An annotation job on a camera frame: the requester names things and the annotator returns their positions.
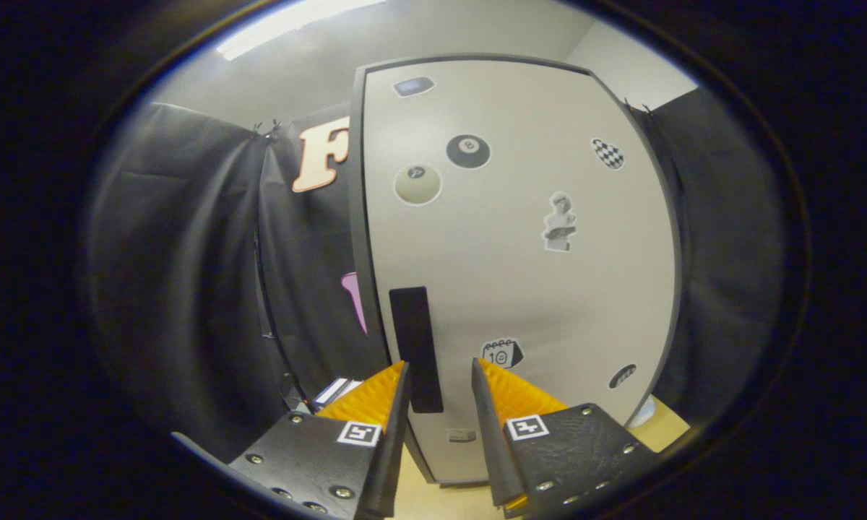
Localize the white cabinet door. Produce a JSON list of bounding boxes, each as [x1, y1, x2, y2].
[[361, 59, 678, 483]]

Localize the dark grey cabinet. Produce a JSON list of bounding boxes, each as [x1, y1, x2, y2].
[[348, 52, 683, 486]]

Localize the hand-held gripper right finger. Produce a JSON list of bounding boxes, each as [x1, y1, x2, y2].
[[471, 357, 660, 519]]

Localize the blue and white books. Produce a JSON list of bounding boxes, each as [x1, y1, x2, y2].
[[312, 377, 363, 407]]

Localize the black backdrop cloth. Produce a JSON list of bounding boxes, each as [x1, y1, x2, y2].
[[79, 87, 788, 463]]

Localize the thin black cable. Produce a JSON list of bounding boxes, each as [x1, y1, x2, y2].
[[253, 227, 311, 412]]

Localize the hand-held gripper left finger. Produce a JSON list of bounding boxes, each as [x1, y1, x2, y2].
[[228, 360, 413, 520]]

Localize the black door handle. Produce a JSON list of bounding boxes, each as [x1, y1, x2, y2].
[[389, 286, 444, 414]]

